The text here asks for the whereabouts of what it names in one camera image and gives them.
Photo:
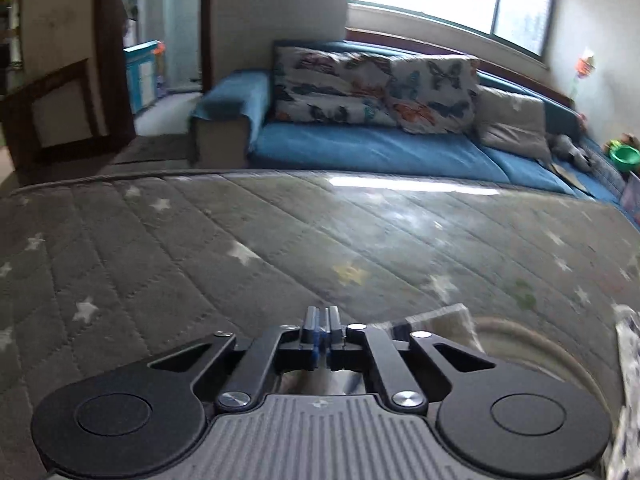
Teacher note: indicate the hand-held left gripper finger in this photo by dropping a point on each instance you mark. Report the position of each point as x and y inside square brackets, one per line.
[327, 335]
[316, 349]

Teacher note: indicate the beige round basket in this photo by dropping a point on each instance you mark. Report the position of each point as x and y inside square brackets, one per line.
[520, 345]

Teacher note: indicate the grey star quilted mat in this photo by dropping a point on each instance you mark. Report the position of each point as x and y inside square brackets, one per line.
[200, 260]

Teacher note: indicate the blue sofa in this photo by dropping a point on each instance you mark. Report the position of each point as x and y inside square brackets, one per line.
[375, 150]

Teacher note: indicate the butterfly print pillow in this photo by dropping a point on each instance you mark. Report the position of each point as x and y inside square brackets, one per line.
[435, 95]
[330, 85]

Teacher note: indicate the dark floor rug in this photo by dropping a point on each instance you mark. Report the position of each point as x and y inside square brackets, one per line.
[155, 149]

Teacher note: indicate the grey star pillow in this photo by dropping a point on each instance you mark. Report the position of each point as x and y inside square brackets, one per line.
[512, 120]

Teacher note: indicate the cardboard piece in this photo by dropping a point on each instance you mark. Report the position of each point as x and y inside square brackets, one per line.
[570, 176]

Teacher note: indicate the grey plush toy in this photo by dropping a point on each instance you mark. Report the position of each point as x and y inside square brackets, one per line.
[567, 149]

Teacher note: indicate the white patterned cloth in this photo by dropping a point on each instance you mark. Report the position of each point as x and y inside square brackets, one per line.
[627, 390]

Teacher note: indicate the blue and white box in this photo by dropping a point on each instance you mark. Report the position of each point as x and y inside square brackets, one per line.
[142, 75]

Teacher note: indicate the green plastic bowl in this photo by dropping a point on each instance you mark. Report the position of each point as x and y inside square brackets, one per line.
[625, 156]

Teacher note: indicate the dark wooden chair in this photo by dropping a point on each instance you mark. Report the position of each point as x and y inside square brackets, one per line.
[17, 115]

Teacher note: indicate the dark wooden door frame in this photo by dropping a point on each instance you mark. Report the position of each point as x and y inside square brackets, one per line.
[112, 50]

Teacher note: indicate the orange wall decoration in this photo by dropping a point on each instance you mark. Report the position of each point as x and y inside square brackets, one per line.
[584, 66]

